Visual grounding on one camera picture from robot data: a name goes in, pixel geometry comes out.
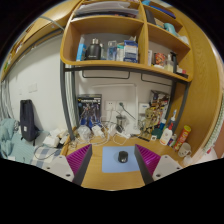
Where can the dark blue robot model box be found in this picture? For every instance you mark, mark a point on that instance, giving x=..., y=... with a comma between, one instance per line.
x=89, y=110

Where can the wooden shelf unit grey frame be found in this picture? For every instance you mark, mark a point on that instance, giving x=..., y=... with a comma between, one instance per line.
x=106, y=65

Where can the white tissue pack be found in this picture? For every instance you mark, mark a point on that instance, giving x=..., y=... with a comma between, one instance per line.
x=50, y=141

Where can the dark bottle with white nozzle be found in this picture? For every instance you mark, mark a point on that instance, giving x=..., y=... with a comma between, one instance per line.
x=173, y=120

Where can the white wall-mounted box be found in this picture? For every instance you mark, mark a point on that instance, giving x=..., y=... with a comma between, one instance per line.
x=144, y=108

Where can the white lotion bottle orange label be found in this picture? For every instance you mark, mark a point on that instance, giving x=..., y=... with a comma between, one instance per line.
x=166, y=136

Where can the white mug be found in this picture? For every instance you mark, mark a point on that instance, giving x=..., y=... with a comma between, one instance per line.
x=184, y=150

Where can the red cylindrical snack can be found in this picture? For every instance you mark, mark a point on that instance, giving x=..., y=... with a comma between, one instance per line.
x=183, y=137

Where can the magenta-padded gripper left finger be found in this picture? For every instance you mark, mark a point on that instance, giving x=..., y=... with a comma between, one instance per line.
x=60, y=166

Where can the blue plaid blanket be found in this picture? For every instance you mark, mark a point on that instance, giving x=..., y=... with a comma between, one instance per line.
x=45, y=156

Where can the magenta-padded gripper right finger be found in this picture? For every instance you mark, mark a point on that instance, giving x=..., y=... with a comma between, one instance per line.
x=166, y=166

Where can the colourful figure box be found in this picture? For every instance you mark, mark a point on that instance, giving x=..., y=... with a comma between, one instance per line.
x=161, y=101

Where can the clear plastic lidded container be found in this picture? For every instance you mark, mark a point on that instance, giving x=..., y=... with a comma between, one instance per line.
x=84, y=132

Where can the white power strip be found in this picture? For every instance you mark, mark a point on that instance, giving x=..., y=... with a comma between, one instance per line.
x=123, y=134

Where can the black computer mouse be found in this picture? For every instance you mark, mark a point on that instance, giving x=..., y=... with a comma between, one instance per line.
x=123, y=156

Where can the white charger block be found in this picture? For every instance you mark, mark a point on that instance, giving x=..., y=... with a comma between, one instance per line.
x=97, y=130

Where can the light blue mouse pad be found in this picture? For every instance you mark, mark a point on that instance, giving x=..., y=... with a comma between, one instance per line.
x=110, y=163

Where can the golden robot figure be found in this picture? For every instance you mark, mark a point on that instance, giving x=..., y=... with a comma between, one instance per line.
x=149, y=121

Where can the dark navy backpack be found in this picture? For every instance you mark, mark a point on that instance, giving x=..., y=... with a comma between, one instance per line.
x=28, y=120

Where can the teal quilt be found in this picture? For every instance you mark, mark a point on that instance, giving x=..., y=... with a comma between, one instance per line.
x=11, y=140

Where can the small white desk clock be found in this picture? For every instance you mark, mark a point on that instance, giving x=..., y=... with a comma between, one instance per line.
x=153, y=137

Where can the dark green round container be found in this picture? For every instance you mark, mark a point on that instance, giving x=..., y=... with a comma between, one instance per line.
x=157, y=133

